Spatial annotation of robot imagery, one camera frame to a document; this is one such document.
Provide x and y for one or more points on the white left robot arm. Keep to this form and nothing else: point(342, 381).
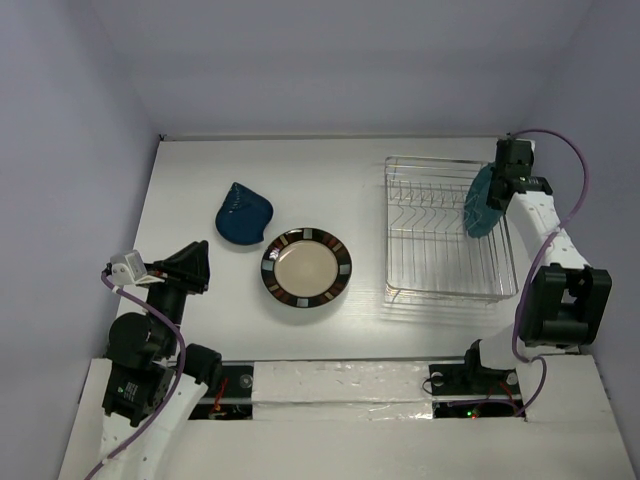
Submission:
point(156, 379)

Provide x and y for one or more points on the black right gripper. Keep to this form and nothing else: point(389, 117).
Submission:
point(500, 187)

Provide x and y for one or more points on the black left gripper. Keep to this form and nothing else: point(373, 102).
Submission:
point(189, 266)

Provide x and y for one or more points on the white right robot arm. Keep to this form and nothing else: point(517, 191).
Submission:
point(563, 297)

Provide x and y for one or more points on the dark rimmed beige plate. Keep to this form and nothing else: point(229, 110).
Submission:
point(306, 268)

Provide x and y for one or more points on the wire dish rack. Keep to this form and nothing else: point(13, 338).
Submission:
point(430, 255)

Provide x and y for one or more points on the dark blue leaf-shaped plate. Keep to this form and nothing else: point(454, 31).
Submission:
point(243, 216)

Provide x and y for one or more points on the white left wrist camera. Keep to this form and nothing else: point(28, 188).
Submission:
point(128, 269)

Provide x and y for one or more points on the dark green scalloped plate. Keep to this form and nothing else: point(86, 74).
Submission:
point(479, 218)

